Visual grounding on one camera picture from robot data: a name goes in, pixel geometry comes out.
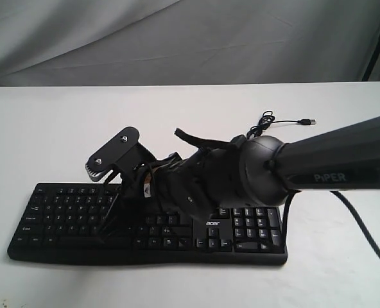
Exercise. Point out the grey backdrop cloth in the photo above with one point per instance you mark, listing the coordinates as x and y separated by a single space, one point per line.
104 43

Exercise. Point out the black acer keyboard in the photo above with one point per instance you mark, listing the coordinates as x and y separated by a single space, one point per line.
64 224

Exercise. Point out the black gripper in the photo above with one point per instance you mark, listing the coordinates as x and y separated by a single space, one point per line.
199 186

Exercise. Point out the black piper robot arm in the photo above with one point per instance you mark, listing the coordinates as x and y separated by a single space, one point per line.
245 171

